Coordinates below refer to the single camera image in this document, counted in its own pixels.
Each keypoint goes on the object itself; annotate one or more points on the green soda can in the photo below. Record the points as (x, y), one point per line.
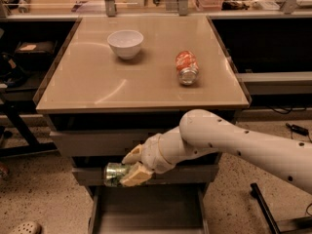
(113, 173)

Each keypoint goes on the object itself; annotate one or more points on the black power adapter with cable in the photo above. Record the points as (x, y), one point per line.
(298, 129)

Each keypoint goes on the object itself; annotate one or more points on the grey drawer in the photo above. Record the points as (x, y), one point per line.
(100, 142)
(152, 209)
(179, 175)

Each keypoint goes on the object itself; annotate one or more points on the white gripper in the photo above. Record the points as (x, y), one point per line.
(152, 154)

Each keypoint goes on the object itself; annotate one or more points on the white perforated clog shoe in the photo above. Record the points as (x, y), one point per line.
(28, 227)

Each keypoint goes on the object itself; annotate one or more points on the grey middle drawer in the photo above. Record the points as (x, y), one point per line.
(179, 175)

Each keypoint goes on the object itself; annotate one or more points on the black table leg frame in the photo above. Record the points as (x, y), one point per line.
(33, 145)

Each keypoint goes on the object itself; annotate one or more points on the grey bottom drawer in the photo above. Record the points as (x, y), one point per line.
(152, 209)

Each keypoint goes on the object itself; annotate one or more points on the black bag on shelf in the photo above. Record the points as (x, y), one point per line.
(35, 55)

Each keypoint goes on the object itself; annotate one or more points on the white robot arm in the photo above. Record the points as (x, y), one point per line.
(201, 132)

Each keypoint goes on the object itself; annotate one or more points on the orange soda can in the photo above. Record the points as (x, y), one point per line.
(187, 68)

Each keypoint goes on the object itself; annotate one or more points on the white bowl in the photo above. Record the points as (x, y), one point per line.
(125, 44)

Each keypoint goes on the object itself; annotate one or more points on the grey top drawer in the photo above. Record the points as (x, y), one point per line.
(100, 142)

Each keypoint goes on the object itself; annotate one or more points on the grey drawer cabinet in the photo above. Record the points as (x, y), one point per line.
(92, 89)

